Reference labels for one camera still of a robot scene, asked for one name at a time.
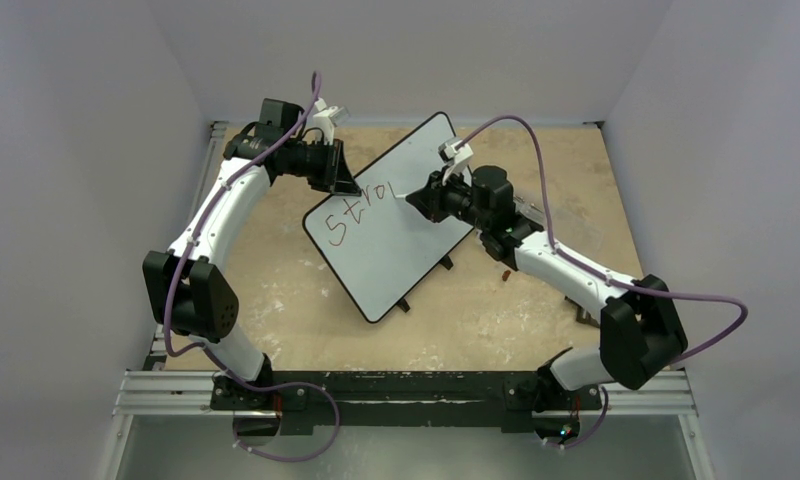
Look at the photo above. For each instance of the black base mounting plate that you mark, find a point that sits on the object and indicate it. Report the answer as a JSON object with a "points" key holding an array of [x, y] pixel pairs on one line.
{"points": [[511, 401]]}

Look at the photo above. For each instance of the aluminium extrusion rail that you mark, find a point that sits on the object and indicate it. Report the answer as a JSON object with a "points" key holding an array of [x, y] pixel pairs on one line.
{"points": [[161, 393]]}

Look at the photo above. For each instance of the clear plastic screw box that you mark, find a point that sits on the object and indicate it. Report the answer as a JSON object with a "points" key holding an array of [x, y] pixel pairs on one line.
{"points": [[575, 232]]}

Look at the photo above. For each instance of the white whiteboard black frame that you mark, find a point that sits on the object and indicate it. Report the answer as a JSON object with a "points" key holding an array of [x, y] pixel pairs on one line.
{"points": [[379, 247]]}

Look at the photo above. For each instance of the black metal clamp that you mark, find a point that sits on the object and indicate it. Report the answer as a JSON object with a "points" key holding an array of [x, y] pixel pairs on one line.
{"points": [[582, 316]]}

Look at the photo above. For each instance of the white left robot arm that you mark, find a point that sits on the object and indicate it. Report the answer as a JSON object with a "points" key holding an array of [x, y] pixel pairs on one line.
{"points": [[246, 174]]}

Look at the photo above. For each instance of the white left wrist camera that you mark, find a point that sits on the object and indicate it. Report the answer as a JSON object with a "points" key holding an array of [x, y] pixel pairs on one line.
{"points": [[327, 119]]}

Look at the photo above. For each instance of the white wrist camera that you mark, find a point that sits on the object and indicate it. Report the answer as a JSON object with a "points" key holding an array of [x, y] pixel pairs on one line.
{"points": [[456, 153], [327, 119]]}

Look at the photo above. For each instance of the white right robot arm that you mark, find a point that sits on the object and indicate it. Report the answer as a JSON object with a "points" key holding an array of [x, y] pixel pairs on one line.
{"points": [[640, 329]]}

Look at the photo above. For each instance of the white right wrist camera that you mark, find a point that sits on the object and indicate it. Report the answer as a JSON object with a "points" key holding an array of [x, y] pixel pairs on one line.
{"points": [[456, 153]]}

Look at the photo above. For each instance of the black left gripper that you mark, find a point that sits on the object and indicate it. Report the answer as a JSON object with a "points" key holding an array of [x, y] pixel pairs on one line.
{"points": [[335, 175]]}

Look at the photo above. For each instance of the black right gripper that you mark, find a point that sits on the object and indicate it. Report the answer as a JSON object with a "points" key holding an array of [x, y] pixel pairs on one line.
{"points": [[436, 201]]}

